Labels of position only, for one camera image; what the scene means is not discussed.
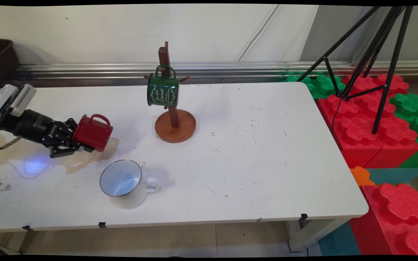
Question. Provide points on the white enamel mug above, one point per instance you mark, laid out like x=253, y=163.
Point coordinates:
x=129, y=195

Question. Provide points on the green enamel mug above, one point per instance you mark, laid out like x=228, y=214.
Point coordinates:
x=162, y=90

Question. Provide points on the brown wooden mug tree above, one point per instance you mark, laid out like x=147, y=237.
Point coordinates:
x=174, y=127

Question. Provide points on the brown woven basket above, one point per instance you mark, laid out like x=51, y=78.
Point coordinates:
x=0, y=59

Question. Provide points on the black tripod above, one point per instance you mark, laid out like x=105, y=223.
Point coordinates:
x=391, y=70

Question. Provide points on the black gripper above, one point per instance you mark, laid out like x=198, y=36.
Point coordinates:
x=31, y=125

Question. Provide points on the silver metal wall rail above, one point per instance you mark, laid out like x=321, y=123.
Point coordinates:
x=85, y=69

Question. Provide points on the white vented camera box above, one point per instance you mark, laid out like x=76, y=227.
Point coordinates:
x=24, y=98

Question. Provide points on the orange foam block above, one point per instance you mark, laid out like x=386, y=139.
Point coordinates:
x=360, y=175

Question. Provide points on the red enamel mug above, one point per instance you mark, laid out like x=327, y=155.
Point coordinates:
x=93, y=134

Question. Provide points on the white table leg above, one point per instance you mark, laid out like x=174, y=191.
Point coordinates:
x=303, y=235
x=2, y=242

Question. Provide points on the teal foam block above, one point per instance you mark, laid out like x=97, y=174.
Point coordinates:
x=339, y=241
x=394, y=175

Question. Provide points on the black tape piece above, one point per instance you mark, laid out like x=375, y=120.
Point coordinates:
x=27, y=228
x=102, y=225
x=303, y=216

